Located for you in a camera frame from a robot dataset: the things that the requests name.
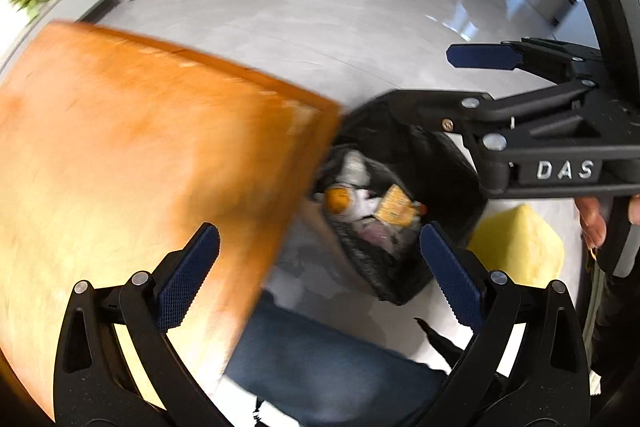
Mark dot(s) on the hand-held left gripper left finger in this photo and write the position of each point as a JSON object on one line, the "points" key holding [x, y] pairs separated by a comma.
{"points": [[187, 277]]}

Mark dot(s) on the person's blue jeans leg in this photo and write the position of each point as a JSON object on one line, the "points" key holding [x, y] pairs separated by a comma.
{"points": [[325, 362]]}

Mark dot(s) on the person's dark jacket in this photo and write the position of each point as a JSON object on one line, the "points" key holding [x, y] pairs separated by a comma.
{"points": [[612, 332]]}

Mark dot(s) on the yellow snack packet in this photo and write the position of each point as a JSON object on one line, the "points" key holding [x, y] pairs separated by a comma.
{"points": [[396, 207]]}

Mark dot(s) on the trash bin with black bag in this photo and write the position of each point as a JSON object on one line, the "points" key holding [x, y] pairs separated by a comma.
{"points": [[445, 177]]}

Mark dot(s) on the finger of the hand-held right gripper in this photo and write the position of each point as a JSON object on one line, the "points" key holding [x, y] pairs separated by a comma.
{"points": [[480, 56], [450, 107]]}

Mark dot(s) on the wooden table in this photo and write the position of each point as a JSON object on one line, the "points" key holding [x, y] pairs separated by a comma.
{"points": [[140, 147]]}

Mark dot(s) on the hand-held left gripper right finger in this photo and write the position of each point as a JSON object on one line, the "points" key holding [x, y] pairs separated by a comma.
{"points": [[452, 277]]}

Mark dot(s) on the white crumpled paper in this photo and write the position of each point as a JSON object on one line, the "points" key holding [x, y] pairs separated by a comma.
{"points": [[365, 205]]}

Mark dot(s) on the green dinosaur toy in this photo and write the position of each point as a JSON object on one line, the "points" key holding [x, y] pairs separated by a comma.
{"points": [[29, 3]]}

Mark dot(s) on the person's right hand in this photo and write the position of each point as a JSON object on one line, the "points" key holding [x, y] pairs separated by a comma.
{"points": [[592, 219]]}

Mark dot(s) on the orange peel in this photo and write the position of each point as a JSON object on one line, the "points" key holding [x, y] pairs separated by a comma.
{"points": [[337, 199]]}

